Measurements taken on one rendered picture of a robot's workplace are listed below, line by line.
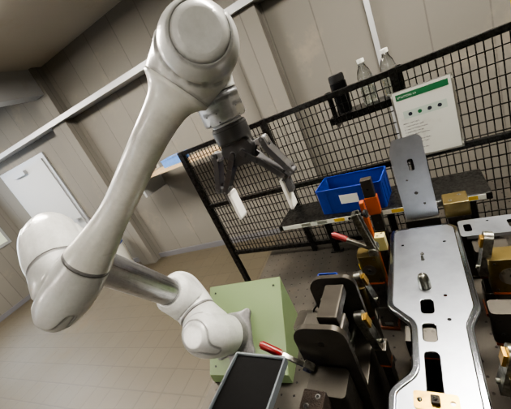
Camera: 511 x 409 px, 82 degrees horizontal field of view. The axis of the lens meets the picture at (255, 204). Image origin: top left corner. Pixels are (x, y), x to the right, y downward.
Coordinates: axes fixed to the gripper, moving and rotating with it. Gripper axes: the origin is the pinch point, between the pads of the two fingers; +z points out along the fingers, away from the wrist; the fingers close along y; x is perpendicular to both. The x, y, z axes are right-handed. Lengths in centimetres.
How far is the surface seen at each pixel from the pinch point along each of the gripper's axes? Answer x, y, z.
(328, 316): -6.2, 7.2, 27.4
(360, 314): 2.4, 11.1, 35.7
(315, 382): -15.3, 2.2, 38.1
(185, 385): 34, -152, 146
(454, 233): 49, 35, 46
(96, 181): 204, -366, -2
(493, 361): 22, 38, 76
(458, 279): 25, 34, 46
